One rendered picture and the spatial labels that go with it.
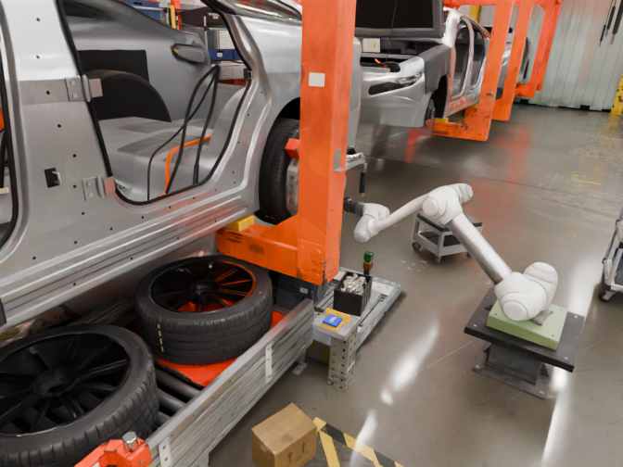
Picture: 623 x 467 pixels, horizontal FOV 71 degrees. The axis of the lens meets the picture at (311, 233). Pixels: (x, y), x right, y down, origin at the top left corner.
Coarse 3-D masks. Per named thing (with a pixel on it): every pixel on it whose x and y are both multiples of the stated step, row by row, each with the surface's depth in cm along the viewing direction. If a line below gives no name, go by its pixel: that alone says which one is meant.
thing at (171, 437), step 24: (312, 312) 229; (264, 336) 197; (288, 336) 210; (240, 360) 182; (264, 360) 196; (216, 384) 170; (240, 384) 181; (192, 408) 158; (216, 408) 170; (168, 432) 148; (192, 432) 160; (168, 456) 150
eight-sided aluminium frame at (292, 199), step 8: (296, 160) 243; (288, 168) 240; (296, 168) 238; (288, 176) 241; (296, 176) 238; (288, 184) 243; (296, 184) 240; (288, 192) 244; (296, 192) 242; (288, 200) 246; (296, 200) 244; (288, 208) 249; (296, 208) 246
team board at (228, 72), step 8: (216, 32) 729; (224, 32) 744; (216, 40) 732; (224, 40) 748; (216, 48) 737; (224, 48) 753; (232, 48) 766; (216, 64) 747; (224, 72) 766; (232, 72) 781; (240, 72) 797
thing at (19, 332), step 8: (64, 304) 277; (48, 312) 275; (56, 312) 275; (64, 312) 275; (72, 312) 272; (32, 320) 267; (16, 328) 259; (24, 328) 259; (0, 336) 251; (8, 336) 251; (16, 336) 252; (0, 344) 246
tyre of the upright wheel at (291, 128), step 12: (276, 120) 258; (288, 120) 257; (276, 132) 247; (288, 132) 245; (276, 144) 242; (264, 156) 243; (276, 156) 239; (288, 156) 242; (264, 168) 243; (276, 168) 239; (264, 180) 243; (276, 180) 239; (264, 192) 245; (276, 192) 242; (264, 204) 251; (276, 204) 246; (264, 216) 262; (276, 216) 254; (288, 216) 258
